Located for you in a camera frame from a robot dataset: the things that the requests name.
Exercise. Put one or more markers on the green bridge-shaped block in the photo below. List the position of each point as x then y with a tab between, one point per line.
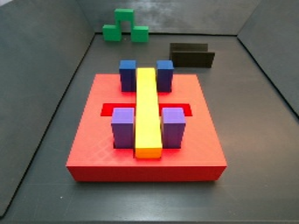
112	30

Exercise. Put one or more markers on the red base board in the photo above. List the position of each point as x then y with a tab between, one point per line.
95	161

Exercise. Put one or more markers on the purple block right front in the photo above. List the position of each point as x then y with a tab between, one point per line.
172	126

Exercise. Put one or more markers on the purple block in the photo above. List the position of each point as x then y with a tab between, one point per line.
123	127
172	126

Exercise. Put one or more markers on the purple block left front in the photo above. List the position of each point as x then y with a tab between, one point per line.
123	127

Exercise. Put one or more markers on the yellow long bar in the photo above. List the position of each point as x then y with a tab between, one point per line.
148	145

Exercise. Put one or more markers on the blue block right rear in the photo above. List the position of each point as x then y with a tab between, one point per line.
164	75

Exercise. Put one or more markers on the blue block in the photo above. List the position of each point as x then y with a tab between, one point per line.
164	75
127	71

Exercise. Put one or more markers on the blue block left rear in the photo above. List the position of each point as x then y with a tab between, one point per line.
127	71

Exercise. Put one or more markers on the black block holder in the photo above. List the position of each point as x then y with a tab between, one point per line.
191	55

